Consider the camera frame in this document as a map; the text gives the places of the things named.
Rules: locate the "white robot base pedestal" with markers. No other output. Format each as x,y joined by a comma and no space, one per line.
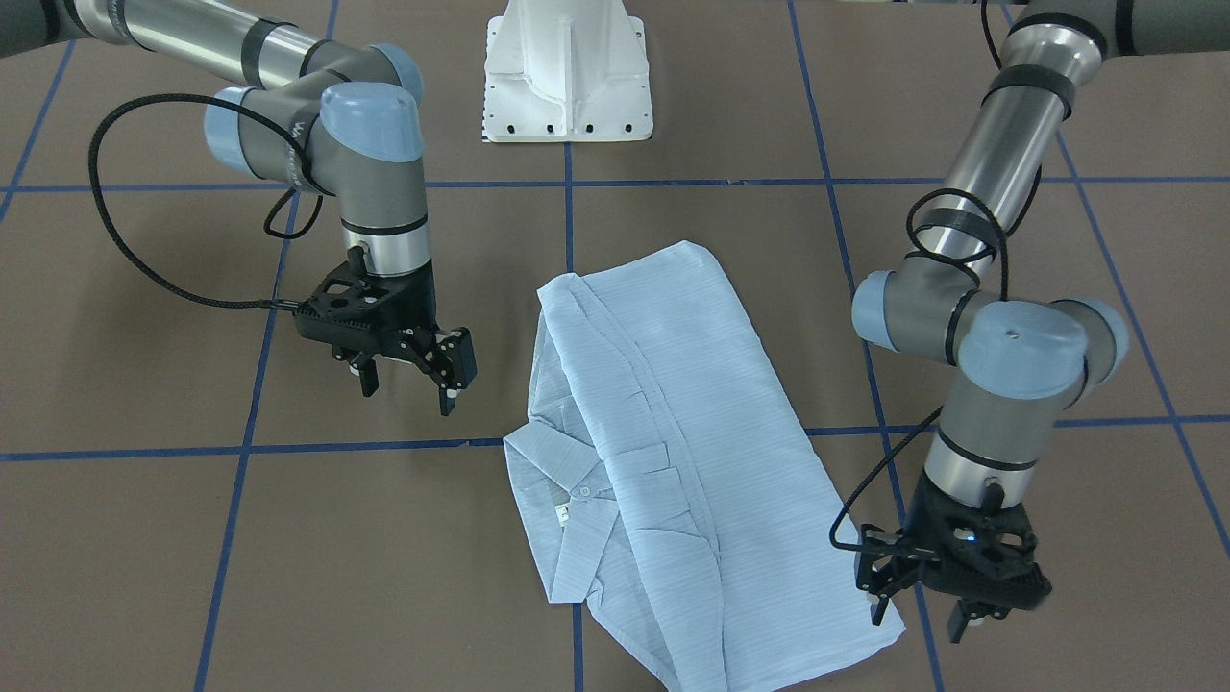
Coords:
566,72

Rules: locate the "light blue button shirt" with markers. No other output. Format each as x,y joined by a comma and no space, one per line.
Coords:
664,480

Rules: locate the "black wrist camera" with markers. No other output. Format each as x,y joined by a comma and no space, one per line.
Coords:
337,307
999,547

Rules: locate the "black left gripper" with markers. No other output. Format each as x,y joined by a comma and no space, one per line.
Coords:
924,516

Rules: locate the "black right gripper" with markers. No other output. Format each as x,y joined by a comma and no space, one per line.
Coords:
415,303

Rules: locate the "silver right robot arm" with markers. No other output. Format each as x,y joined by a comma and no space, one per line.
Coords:
319,117

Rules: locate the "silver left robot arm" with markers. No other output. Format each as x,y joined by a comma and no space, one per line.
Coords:
1019,364

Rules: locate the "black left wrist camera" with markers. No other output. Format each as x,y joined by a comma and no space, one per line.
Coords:
999,547

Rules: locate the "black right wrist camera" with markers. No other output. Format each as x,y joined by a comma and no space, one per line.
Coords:
337,307

